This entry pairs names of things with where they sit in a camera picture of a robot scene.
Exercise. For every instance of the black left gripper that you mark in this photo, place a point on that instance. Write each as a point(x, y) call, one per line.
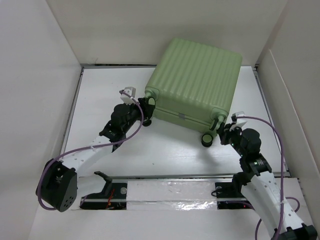
point(146, 109)

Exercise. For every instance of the metal base rail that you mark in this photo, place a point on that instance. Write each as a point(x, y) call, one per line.
point(179, 194)

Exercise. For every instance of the green hard-shell suitcase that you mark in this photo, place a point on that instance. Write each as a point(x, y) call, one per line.
point(193, 86)

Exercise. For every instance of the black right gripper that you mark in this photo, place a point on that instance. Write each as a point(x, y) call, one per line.
point(223, 132)

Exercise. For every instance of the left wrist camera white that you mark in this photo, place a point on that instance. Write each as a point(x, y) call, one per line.
point(127, 95)

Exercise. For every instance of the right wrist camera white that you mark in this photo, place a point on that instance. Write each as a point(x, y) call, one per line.
point(237, 120)

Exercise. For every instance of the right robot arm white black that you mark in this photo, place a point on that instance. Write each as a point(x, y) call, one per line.
point(256, 182)

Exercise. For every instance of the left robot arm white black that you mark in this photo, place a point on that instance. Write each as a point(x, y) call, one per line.
point(58, 184)

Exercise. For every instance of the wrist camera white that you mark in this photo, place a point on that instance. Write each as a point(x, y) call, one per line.
point(127, 95)
point(237, 120)

